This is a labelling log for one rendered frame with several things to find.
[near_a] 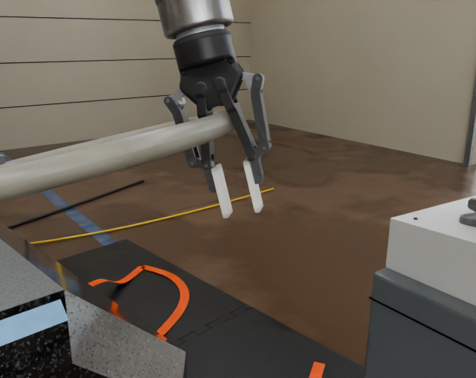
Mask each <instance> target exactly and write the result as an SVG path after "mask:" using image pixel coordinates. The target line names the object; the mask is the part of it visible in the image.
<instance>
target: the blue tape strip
mask: <svg viewBox="0 0 476 378"><path fill-rule="evenodd" d="M67 320H69V319H68V316H67V314H66V312H65V309H64V307H63V305H62V302H61V299H59V300H57V301H53V302H50V303H49V304H45V305H42V306H40V307H37V308H34V309H31V310H28V311H26V312H23V313H19V314H17V315H14V316H11V317H8V318H6V319H2V320H0V346H3V345H5V344H9V343H10V342H13V341H16V340H19V339H20V338H24V337H26V336H29V335H32V334H34V333H36V332H39V331H42V330H44V329H47V328H49V327H52V326H55V325H57V324H59V323H63V322H65V321H67Z"/></svg>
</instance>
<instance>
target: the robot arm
mask: <svg viewBox="0 0 476 378"><path fill-rule="evenodd" d="M155 4H156V5H157V8H158V13H159V16H160V20H161V25H162V28H163V32H164V36H165V37H166V38H167V39H169V40H176V41H175V42H174V45H173V50H174V53H175V56H176V61H177V64H178V68H179V72H180V83H179V89H178V90H177V91H175V92H174V93H173V94H172V95H171V96H167V97H165V98H164V103H165V105H166V106H167V108H168V109H169V110H170V111H171V113H172V114H173V119H174V121H175V124H176V125H177V124H181V123H183V122H189V118H188V113H187V112H186V109H185V96H186V97H188V98H189V99H190V100H191V101H192V102H193V103H194V104H196V105H197V117H198V118H203V117H206V116H210V115H213V108H215V107H217V106H221V107H222V106H224V108H225V109H226V111H227V112H228V114H229V116H230V119H231V121H232V123H233V126H234V127H235V130H236V132H237V135H238V137H239V138H240V142H241V143H242V145H243V148H244V150H245V153H246V155H247V158H246V159H245V160H244V161H243V166H244V169H245V172H246V178H247V182H248V185H249V191H250V194H251V198H252V204H253V207H254V210H255V213H258V212H260V211H261V209H262V208H263V206H264V205H263V202H262V198H261V192H260V188H259V185H258V184H260V183H263V181H264V172H263V168H262V165H261V155H263V154H264V153H266V152H268V151H269V150H270V149H271V147H272V144H271V139H270V131H269V126H268V121H267V113H266V108H265V103H264V95H263V90H264V82H265V76H264V75H263V74H262V73H257V74H254V73H246V72H244V70H243V68H242V67H241V66H240V65H239V63H238V61H237V57H236V52H235V49H234V45H233V39H232V35H231V32H230V31H229V30H228V29H226V27H228V26H229V25H231V24H232V22H233V14H232V10H231V6H230V0H155ZM243 81H245V82H246V88H247V89H248V90H250V91H251V99H252V108H253V112H254V117H255V125H256V130H257V135H258V142H259V146H257V145H256V143H255V140H254V138H253V136H252V133H251V131H250V129H249V126H248V124H247V122H246V120H245V117H244V115H243V112H242V110H241V108H240V103H239V101H238V100H237V97H236V96H237V94H238V91H239V90H240V86H241V84H242V82H243ZM200 151H201V157H200V152H199V150H198V147H197V146H196V147H194V148H190V149H188V150H185V151H184V152H185V157H186V160H187V162H188V165H189V166H190V167H191V168H194V167H196V168H201V169H202V170H203V171H204V172H205V176H206V181H207V184H208V188H209V191H210V192H211V193H214V192H217V195H218V201H219V204H220V207H221V213H222V216H223V218H224V219H225V218H228V217H229V216H230V214H231V213H232V212H233V209H232V206H231V203H230V197H229V194H228V191H227V185H226V181H225V178H224V173H223V169H222V166H221V164H220V163H218V164H216V161H215V149H214V140H213V141H211V142H207V143H205V144H203V145H200ZM215 164H216V165H215ZM468 208H469V209H471V210H472V211H474V212H475V213H469V214H461V215H460V216H459V222H460V223H461V224H465V225H468V226H471V227H476V198H470V200H469V201H468Z"/></svg>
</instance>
